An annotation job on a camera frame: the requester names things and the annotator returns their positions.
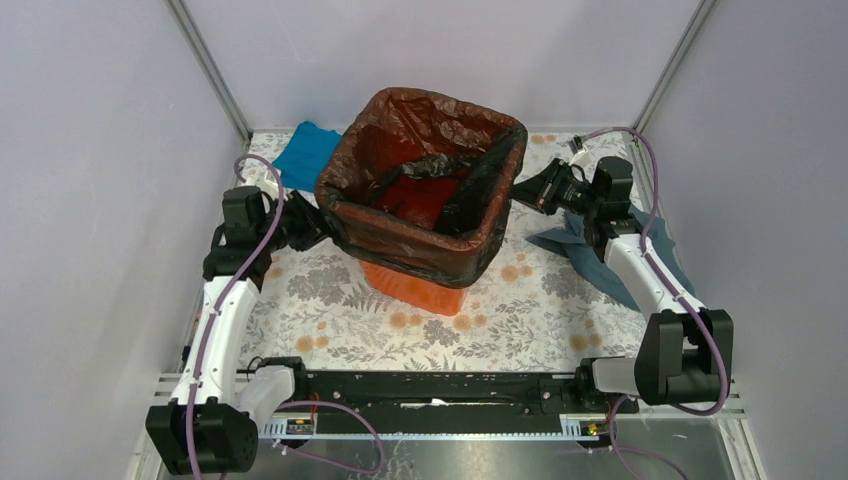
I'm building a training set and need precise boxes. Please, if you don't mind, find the aluminium frame post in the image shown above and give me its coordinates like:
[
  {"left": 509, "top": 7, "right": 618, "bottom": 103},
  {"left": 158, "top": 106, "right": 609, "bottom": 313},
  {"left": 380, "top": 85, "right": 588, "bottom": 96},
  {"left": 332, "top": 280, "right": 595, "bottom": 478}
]
[
  {"left": 164, "top": 0, "right": 253, "bottom": 146},
  {"left": 630, "top": 0, "right": 720, "bottom": 139}
]

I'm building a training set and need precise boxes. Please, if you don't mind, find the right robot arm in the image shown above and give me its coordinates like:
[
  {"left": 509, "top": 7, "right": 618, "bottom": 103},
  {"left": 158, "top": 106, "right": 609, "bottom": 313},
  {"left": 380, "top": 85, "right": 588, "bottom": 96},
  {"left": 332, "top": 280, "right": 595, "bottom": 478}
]
[{"left": 511, "top": 157, "right": 733, "bottom": 416}]

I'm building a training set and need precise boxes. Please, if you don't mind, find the grey-blue cloth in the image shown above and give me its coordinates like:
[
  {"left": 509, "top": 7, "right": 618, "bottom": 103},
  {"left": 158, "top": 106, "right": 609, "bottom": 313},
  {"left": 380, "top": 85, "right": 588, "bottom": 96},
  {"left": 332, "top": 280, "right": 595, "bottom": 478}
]
[{"left": 527, "top": 212, "right": 695, "bottom": 311}]

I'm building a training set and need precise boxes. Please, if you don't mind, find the left aluminium frame post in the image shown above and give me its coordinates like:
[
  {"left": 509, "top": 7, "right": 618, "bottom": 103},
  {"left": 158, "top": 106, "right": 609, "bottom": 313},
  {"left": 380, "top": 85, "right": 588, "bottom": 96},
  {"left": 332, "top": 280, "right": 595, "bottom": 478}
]
[{"left": 164, "top": 0, "right": 253, "bottom": 146}]

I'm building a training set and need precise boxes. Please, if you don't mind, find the black trash bag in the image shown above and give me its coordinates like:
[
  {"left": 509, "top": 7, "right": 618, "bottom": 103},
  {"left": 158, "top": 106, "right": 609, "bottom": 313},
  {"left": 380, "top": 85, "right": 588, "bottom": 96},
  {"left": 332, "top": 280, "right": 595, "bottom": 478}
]
[{"left": 314, "top": 87, "right": 528, "bottom": 288}]

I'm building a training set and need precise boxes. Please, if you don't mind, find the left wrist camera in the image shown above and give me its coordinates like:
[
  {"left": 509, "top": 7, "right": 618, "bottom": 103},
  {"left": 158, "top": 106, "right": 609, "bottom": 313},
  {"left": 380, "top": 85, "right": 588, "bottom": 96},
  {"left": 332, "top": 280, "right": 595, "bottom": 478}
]
[{"left": 254, "top": 168, "right": 281, "bottom": 197}]

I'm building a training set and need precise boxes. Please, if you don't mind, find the floral table mat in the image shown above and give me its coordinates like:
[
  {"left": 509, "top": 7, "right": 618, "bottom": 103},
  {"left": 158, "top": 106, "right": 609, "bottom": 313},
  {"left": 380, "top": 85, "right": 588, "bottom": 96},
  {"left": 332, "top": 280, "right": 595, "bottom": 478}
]
[{"left": 187, "top": 131, "right": 674, "bottom": 374}]

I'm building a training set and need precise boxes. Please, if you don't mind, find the blue cloth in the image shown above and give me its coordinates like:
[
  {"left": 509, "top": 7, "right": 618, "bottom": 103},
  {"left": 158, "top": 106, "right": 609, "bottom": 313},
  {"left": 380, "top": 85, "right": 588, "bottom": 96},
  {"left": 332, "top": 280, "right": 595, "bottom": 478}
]
[{"left": 273, "top": 121, "right": 342, "bottom": 192}]

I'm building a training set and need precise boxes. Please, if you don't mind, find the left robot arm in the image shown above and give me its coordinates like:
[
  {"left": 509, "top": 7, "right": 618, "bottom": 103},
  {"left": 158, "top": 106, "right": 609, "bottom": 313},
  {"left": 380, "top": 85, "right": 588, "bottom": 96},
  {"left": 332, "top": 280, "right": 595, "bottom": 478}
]
[{"left": 145, "top": 186, "right": 328, "bottom": 478}]

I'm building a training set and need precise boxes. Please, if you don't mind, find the orange plastic trash bin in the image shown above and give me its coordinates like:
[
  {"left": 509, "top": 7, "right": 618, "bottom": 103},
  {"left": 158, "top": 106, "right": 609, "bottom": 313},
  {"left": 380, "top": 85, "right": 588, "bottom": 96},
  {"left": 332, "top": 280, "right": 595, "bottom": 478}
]
[{"left": 359, "top": 132, "right": 478, "bottom": 318}]

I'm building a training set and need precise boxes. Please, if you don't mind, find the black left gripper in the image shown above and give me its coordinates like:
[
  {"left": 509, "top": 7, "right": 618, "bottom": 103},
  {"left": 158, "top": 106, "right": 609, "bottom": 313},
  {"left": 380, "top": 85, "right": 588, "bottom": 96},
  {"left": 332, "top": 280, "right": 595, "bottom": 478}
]
[{"left": 257, "top": 188, "right": 344, "bottom": 252}]

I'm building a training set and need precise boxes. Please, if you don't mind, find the right aluminium frame post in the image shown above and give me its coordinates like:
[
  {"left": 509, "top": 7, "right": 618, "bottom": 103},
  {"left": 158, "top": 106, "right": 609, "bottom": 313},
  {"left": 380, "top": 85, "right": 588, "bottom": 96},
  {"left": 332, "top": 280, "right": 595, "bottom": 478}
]
[{"left": 630, "top": 0, "right": 720, "bottom": 139}]

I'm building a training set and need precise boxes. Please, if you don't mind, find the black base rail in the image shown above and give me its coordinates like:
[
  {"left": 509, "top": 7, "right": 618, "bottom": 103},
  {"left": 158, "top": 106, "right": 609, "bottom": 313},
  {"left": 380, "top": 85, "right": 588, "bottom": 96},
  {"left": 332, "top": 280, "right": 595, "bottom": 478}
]
[{"left": 260, "top": 357, "right": 618, "bottom": 440}]

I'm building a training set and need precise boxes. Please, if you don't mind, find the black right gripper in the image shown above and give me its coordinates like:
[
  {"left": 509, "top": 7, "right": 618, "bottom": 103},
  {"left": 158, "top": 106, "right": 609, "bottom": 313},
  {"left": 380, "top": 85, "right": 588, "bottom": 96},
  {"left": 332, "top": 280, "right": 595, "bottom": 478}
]
[{"left": 503, "top": 158, "right": 600, "bottom": 219}]

